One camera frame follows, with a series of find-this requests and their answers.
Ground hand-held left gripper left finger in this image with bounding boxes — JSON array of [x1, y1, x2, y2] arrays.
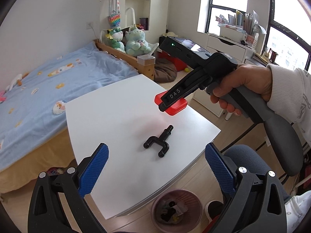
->
[[28, 143, 110, 233]]

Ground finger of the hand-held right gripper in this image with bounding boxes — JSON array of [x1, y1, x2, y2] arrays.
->
[[158, 95, 174, 112]]

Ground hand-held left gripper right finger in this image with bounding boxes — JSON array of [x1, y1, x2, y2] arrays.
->
[[204, 143, 287, 233]]

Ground red plastic box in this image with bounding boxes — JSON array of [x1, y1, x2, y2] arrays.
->
[[155, 90, 188, 116]]

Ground black forked massage head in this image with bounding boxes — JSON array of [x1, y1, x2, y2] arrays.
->
[[143, 124, 174, 158]]

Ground pink trash bin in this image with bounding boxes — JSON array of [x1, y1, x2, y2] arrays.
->
[[151, 190, 203, 232]]

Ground person's right hand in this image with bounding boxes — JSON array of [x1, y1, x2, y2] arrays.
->
[[210, 64, 274, 116]]

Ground white drawer cabinet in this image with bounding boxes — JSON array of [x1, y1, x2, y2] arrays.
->
[[193, 33, 257, 117]]

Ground person's right leg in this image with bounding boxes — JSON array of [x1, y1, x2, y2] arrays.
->
[[224, 144, 292, 199]]

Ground red cooler box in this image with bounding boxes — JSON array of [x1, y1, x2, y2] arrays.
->
[[170, 58, 188, 72]]

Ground brown cushion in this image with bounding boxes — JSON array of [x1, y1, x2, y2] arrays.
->
[[154, 58, 178, 82]]

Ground white storage box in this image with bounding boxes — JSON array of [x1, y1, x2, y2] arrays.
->
[[220, 24, 245, 36]]

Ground colourful toys under bed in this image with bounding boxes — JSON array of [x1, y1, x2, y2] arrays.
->
[[47, 167, 65, 176]]

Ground person's shoe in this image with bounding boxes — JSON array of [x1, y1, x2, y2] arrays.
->
[[205, 200, 224, 224]]

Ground white desk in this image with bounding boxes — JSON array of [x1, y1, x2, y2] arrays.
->
[[244, 51, 275, 66]]

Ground white table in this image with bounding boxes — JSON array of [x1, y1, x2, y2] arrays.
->
[[65, 74, 221, 220]]

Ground clear plastic box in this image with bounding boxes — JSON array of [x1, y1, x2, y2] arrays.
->
[[137, 55, 155, 66]]

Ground row of books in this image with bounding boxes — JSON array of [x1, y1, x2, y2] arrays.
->
[[215, 10, 266, 38]]

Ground crumpled white paper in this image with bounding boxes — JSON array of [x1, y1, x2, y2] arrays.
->
[[174, 203, 189, 215]]

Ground yellow bed skirt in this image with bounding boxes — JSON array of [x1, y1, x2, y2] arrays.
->
[[0, 131, 78, 195]]

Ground green masked plush toy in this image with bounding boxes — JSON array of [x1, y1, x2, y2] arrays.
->
[[106, 28, 127, 54]]

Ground person's white patterned shirt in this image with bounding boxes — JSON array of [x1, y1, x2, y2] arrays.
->
[[284, 194, 311, 233]]

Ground bed with blue blanket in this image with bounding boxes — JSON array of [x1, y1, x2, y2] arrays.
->
[[0, 41, 139, 173]]

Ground white arched tube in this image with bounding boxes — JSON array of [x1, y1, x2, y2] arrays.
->
[[125, 8, 136, 28]]

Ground rainbow bag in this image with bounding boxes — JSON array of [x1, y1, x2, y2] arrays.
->
[[108, 11, 122, 28]]

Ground white duck plush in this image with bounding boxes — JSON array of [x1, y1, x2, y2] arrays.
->
[[5, 71, 30, 93]]

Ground wooden bed frame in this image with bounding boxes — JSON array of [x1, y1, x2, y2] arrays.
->
[[93, 39, 155, 80]]

